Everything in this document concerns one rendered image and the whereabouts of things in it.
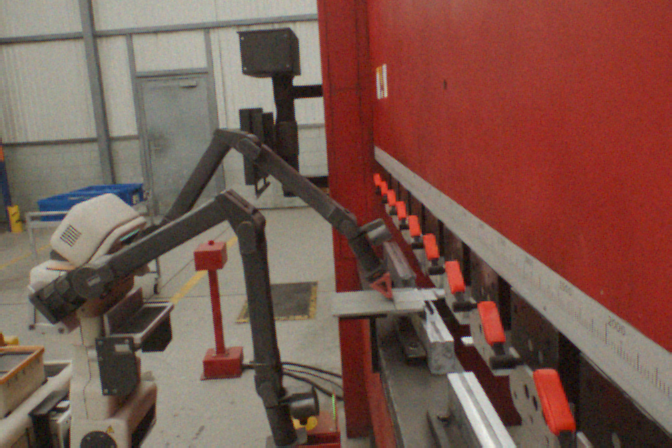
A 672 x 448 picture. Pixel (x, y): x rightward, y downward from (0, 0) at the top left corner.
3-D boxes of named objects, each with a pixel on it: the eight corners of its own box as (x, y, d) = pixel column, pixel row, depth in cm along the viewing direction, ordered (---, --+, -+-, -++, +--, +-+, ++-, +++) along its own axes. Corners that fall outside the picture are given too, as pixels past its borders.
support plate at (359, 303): (331, 296, 179) (330, 293, 179) (412, 290, 179) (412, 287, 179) (332, 317, 161) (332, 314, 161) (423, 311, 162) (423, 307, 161)
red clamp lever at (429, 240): (421, 233, 117) (429, 272, 111) (440, 231, 117) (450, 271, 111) (420, 238, 118) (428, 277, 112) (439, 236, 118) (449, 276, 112)
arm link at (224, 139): (228, 116, 172) (218, 116, 162) (264, 141, 172) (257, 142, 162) (154, 232, 180) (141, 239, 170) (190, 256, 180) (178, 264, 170)
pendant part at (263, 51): (267, 196, 318) (254, 41, 304) (310, 193, 316) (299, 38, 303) (252, 213, 267) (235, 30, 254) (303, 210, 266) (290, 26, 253)
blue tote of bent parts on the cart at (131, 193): (92, 205, 503) (89, 185, 500) (146, 202, 499) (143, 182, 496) (71, 213, 467) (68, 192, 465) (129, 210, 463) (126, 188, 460)
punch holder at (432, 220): (425, 271, 138) (423, 206, 135) (460, 269, 138) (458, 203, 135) (439, 292, 123) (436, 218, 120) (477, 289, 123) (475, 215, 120)
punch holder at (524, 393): (509, 399, 79) (507, 286, 76) (570, 395, 79) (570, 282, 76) (555, 469, 64) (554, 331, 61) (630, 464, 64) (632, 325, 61)
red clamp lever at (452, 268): (442, 259, 97) (454, 309, 91) (466, 257, 97) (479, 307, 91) (441, 265, 99) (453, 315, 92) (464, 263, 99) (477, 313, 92)
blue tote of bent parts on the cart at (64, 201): (64, 215, 462) (61, 193, 459) (123, 211, 457) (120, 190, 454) (39, 224, 426) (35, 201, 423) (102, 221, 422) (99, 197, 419)
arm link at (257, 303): (242, 213, 132) (231, 223, 122) (266, 211, 132) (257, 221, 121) (263, 382, 139) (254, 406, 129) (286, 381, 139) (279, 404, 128)
